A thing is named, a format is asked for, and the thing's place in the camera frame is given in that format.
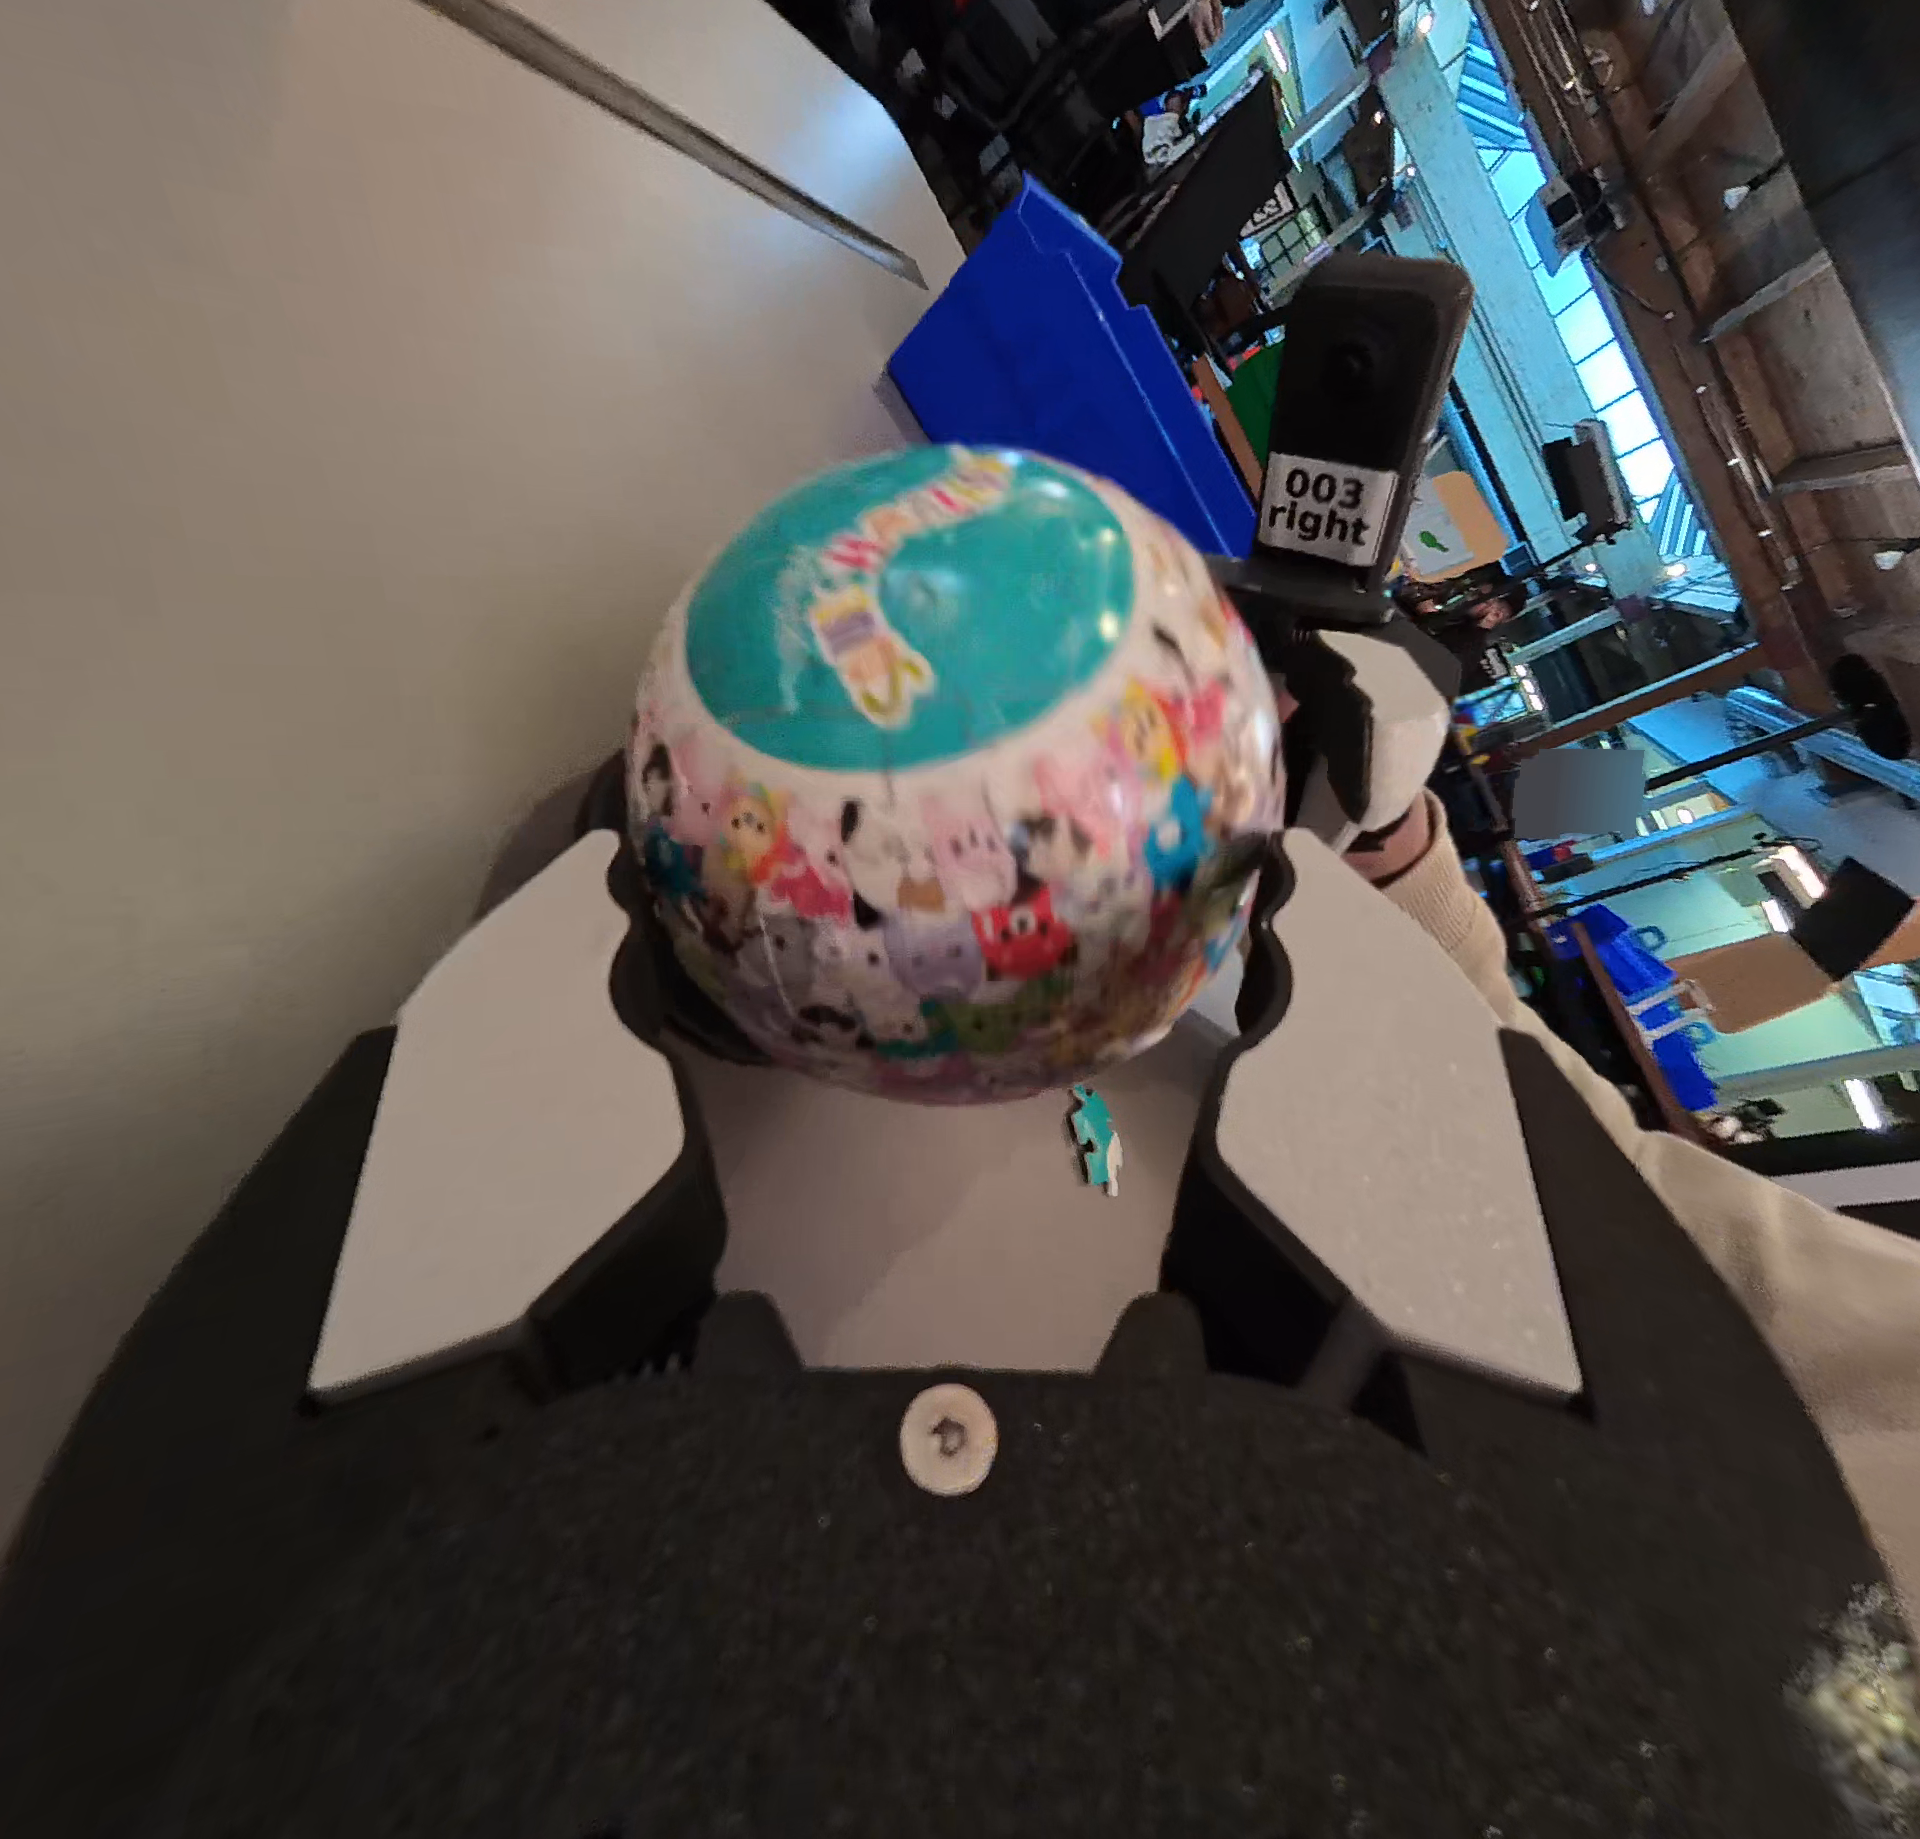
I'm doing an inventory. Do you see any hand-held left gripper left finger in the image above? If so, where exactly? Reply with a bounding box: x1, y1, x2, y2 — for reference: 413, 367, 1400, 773
305, 826, 727, 1406

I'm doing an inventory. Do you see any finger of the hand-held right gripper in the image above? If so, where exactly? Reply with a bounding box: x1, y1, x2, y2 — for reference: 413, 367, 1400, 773
1282, 627, 1454, 836

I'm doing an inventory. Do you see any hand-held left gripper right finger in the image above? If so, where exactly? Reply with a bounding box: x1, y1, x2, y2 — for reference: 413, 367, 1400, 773
1162, 826, 1588, 1423

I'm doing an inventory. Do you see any colourful puzzle ball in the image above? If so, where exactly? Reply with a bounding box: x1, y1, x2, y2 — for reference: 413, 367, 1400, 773
627, 444, 1290, 1107

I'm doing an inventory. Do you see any green plastic bin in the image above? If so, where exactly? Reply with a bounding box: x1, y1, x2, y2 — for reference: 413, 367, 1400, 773
1222, 347, 1293, 500

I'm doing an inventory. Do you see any cardboard box figure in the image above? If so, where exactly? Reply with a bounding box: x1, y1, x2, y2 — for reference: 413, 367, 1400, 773
1404, 472, 1509, 574

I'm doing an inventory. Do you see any black monitor back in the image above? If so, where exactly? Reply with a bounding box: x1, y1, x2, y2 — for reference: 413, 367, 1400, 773
1119, 69, 1294, 332

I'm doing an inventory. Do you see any black studio light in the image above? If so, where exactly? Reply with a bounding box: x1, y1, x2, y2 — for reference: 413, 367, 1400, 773
1545, 422, 1630, 528

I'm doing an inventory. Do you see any blue plastic bin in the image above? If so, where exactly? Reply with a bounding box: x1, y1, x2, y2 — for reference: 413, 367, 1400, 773
887, 174, 1264, 557

